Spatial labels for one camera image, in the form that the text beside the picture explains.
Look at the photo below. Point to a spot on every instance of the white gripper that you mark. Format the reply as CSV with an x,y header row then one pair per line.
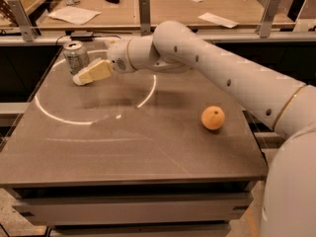
x,y
118,57

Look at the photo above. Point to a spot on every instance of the silver 7up soda can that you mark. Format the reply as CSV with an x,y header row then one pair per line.
x,y
76,56

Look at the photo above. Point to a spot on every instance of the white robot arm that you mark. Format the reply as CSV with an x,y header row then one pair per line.
x,y
285,105

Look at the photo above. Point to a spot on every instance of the black power adapter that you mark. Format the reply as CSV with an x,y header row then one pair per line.
x,y
83,36

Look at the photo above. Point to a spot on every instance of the white paper sheet left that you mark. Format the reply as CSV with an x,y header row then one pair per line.
x,y
74,15

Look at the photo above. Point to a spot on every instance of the white paper sheet right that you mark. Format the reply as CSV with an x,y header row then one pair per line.
x,y
218,20

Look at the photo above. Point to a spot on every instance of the orange fruit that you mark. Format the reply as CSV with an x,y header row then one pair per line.
x,y
213,117

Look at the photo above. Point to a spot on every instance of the grey table drawer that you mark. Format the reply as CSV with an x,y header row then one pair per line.
x,y
133,209

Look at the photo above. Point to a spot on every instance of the metal bracket middle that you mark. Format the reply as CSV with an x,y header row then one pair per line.
x,y
144,17

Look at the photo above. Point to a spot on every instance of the metal bracket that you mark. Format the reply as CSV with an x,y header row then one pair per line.
x,y
28,31
264,27
144,17

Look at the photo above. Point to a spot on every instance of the metal bracket left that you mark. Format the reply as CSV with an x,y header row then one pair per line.
x,y
28,31

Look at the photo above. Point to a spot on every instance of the metal bracket right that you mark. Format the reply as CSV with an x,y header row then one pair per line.
x,y
264,27

